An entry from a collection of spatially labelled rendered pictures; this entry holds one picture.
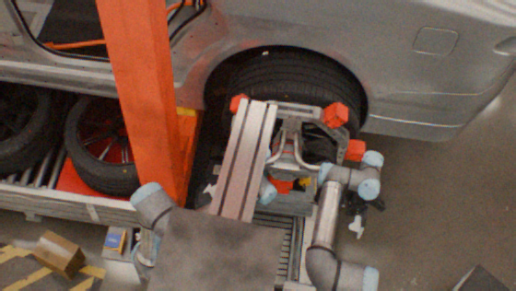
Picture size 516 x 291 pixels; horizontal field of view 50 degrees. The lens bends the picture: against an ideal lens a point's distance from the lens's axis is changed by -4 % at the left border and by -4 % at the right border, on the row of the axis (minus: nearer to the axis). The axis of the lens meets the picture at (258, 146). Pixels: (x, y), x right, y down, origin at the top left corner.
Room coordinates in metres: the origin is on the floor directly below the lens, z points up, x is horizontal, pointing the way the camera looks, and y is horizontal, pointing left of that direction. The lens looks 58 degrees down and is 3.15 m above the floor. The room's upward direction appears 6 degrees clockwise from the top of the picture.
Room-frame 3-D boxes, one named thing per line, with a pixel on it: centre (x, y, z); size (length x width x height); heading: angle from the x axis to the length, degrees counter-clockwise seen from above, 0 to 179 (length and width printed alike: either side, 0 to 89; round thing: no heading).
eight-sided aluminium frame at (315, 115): (1.46, -0.14, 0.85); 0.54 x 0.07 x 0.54; 88
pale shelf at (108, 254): (1.02, 0.50, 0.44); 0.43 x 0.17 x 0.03; 88
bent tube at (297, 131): (1.34, -0.23, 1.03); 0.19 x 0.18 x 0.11; 178
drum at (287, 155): (1.39, -0.14, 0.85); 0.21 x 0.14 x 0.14; 178
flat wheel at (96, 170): (1.69, 0.75, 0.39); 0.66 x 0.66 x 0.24
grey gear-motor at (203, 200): (1.50, 0.21, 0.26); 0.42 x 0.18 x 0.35; 178
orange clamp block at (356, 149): (1.46, -0.45, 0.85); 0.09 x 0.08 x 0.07; 88
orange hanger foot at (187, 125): (1.57, 0.41, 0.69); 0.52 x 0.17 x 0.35; 178
